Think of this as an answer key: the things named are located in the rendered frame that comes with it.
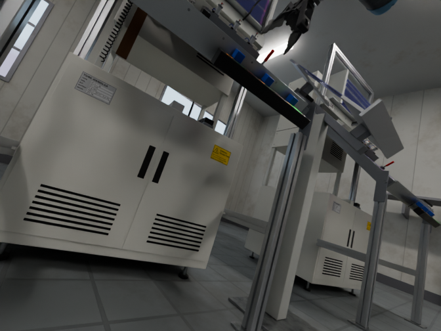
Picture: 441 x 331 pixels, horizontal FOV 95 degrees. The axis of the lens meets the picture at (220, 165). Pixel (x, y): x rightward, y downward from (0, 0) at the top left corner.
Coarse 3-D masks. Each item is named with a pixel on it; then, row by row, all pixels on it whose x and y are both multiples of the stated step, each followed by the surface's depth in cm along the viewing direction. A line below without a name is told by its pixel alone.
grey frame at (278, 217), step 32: (0, 0) 32; (32, 0) 35; (224, 0) 110; (0, 32) 32; (96, 32) 81; (256, 32) 121; (0, 64) 34; (288, 160) 69; (288, 192) 65; (256, 288) 61; (256, 320) 58
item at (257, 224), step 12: (228, 0) 110; (276, 0) 125; (240, 12) 114; (252, 24) 119; (180, 108) 82; (312, 108) 73; (204, 120) 91; (312, 120) 72; (0, 144) 47; (12, 144) 51; (228, 216) 84; (240, 216) 78; (252, 228) 71; (264, 228) 67; (240, 324) 61
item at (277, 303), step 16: (320, 128) 85; (320, 144) 85; (304, 160) 85; (320, 160) 86; (304, 176) 82; (304, 192) 80; (304, 208) 79; (288, 224) 80; (304, 224) 80; (288, 240) 77; (288, 256) 75; (288, 272) 74; (272, 288) 75; (288, 288) 74; (240, 304) 74; (272, 304) 73; (288, 304) 74; (272, 320) 69; (288, 320) 73
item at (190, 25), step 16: (144, 0) 44; (160, 0) 44; (176, 0) 45; (160, 16) 46; (176, 16) 47; (192, 16) 47; (176, 32) 49; (192, 32) 49; (208, 32) 50; (208, 48) 52; (224, 48) 53; (240, 48) 53; (256, 64) 57
